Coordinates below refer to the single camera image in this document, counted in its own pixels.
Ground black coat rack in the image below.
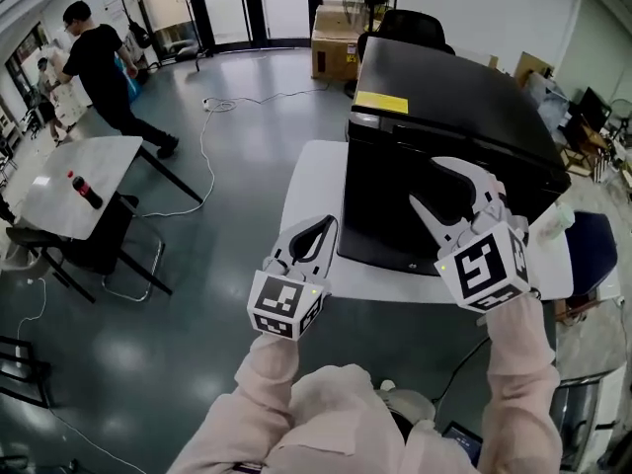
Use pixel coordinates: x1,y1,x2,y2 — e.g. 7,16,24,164
121,0,214,73

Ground person's leg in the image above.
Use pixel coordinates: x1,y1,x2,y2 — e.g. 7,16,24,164
377,380,438,436

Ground black office chair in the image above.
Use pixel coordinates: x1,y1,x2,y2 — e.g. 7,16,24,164
357,9,455,61

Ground white box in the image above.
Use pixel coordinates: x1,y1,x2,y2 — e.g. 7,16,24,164
594,269,621,301

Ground white rounded table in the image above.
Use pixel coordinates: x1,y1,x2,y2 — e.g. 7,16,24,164
278,138,577,305

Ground white floor cable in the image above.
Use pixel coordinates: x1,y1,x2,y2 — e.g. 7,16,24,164
14,276,149,474
140,81,348,219

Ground cola bottle with red cap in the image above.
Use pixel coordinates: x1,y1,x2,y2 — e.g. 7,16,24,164
72,169,104,210

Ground translucent cup with pale lid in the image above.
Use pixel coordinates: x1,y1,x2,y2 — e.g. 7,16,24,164
537,202,577,241

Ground white appliance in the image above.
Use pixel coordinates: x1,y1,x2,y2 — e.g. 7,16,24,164
550,367,629,474

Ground dark device with blue screen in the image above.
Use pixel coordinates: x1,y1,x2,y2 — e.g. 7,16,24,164
441,421,483,466

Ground black framed glass doors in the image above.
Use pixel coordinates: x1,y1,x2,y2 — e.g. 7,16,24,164
187,0,322,49

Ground black cable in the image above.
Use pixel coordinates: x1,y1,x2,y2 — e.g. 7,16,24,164
434,336,491,414

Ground person's right forearm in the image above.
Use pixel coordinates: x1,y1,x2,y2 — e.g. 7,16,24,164
476,291,564,474

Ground brown cardboard sheet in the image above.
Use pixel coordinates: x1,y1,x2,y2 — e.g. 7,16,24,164
513,50,554,86

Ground grey table with black legs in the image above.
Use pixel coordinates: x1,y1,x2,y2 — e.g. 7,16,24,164
22,135,204,242

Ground grey marbled panel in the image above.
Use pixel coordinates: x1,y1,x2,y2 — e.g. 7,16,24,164
525,71,572,133

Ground dark blue chair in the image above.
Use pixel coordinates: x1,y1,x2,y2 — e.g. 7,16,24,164
557,210,621,315

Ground person's torso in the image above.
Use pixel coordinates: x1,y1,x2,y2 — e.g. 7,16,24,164
266,362,475,474

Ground black cantilever chair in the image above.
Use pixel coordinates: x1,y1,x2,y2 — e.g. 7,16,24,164
63,193,174,304

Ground grey chair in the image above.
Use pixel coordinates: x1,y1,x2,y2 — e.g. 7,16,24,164
4,224,98,305

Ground person's left forearm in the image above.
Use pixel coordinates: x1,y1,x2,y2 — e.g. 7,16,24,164
170,333,302,474

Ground black bag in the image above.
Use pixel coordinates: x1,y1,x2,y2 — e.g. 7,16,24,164
127,20,152,50

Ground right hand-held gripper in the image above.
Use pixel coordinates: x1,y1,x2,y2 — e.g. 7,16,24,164
408,155,533,314

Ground large cardboard box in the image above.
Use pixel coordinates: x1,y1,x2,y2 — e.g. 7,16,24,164
310,4,366,82

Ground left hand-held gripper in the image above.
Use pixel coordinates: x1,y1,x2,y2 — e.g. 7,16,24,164
246,213,341,342

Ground blue wrapped bundle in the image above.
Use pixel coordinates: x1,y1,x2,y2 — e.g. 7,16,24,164
116,56,142,102

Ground black monitor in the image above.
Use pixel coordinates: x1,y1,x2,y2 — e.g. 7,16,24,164
575,86,613,135

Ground black metal frame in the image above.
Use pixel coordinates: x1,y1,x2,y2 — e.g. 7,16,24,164
0,336,51,409

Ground wooden frame stand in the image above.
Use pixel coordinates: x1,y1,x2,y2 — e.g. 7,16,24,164
560,143,599,178

